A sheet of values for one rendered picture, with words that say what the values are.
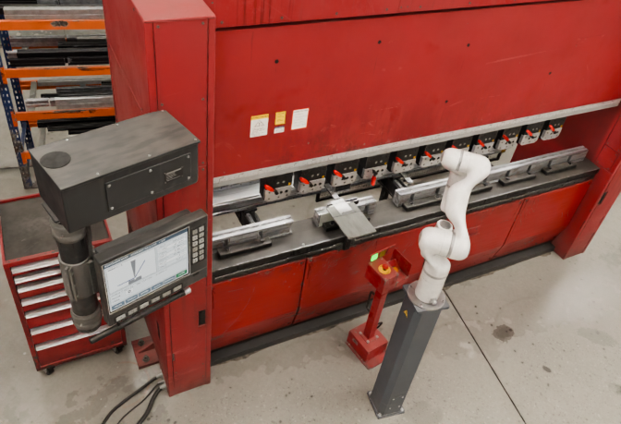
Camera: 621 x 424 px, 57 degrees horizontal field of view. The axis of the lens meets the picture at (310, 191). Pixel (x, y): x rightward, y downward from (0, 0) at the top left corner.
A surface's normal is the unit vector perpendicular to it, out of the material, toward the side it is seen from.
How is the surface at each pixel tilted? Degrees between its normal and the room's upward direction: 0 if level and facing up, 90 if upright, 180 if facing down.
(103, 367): 0
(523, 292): 0
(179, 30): 90
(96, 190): 90
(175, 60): 90
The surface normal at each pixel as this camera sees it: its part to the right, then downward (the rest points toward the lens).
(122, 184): 0.67, 0.53
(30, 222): 0.12, -0.77
